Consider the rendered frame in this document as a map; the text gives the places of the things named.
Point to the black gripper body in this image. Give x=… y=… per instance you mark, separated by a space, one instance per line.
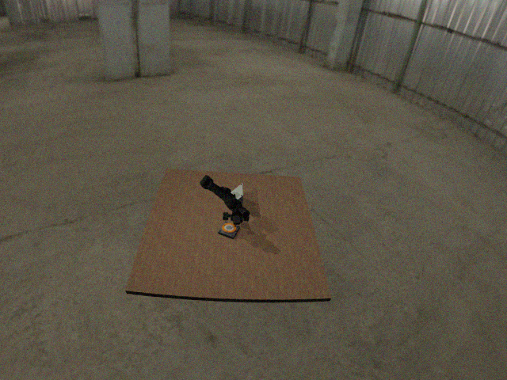
x=226 y=216

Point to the orange round plate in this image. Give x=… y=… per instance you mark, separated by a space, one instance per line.
x=227 y=230

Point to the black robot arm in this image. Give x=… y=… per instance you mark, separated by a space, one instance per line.
x=229 y=199

